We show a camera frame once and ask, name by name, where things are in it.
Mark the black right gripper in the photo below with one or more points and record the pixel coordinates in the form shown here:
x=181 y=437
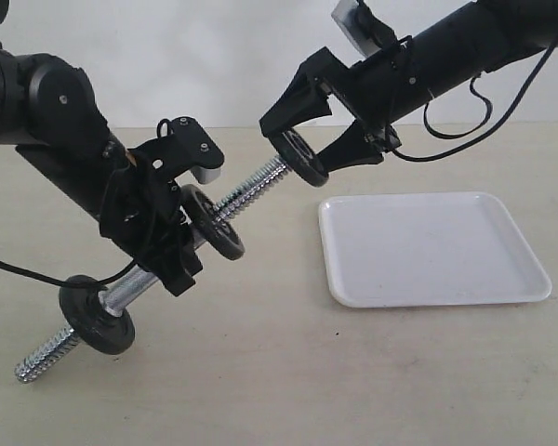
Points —
x=376 y=92

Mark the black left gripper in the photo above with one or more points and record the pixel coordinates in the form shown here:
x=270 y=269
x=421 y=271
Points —
x=140 y=213

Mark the black weight plate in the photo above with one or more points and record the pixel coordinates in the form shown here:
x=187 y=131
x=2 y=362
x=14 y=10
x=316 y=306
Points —
x=299 y=156
x=80 y=305
x=216 y=231

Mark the chrome dumbbell bar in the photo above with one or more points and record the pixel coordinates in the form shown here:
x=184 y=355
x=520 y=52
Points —
x=134 y=283

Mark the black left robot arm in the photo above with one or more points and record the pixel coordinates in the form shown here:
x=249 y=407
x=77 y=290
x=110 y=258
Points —
x=49 y=114

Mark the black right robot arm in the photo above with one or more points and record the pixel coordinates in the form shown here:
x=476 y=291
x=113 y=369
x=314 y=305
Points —
x=479 y=37

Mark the white plastic tray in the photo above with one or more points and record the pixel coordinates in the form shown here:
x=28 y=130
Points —
x=430 y=249

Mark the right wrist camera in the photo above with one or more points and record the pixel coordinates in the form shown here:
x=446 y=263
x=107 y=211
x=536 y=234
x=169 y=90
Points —
x=367 y=34

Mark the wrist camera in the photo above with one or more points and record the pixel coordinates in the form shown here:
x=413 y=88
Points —
x=184 y=146
x=367 y=34

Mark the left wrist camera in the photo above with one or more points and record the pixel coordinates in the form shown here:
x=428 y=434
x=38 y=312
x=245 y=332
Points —
x=184 y=146

